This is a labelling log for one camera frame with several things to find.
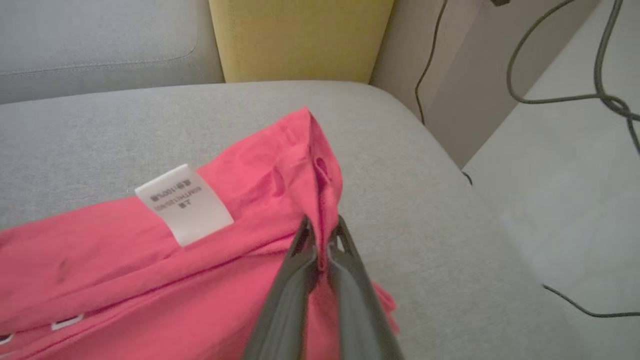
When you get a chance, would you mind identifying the grey knotted floor cable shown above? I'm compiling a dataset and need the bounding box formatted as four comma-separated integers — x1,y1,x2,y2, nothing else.
506,0,640,157

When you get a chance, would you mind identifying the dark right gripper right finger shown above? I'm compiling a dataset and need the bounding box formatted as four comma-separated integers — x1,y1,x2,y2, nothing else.
327,214,406,360

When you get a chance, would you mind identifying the dark floor cable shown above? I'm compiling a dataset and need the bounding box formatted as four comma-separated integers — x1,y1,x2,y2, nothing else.
542,283,640,319

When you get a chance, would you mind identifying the red shirt with white stripes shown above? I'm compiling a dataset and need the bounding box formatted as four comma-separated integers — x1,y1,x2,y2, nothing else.
0,106,401,360

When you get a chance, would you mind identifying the grey sofa back cushion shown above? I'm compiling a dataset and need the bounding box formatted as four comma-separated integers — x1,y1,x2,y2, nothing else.
0,0,225,105

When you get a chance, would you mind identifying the yellow sofa cushion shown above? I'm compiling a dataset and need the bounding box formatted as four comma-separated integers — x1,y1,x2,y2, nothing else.
208,0,395,84

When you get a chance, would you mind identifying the grey fabric sofa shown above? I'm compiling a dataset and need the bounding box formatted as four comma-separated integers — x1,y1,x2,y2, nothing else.
0,0,586,360

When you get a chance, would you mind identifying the thin black floor cable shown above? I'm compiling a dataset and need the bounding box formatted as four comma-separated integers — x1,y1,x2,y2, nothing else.
413,0,450,126

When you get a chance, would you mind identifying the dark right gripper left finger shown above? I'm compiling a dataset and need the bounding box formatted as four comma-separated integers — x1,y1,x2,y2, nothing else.
242,215,321,360

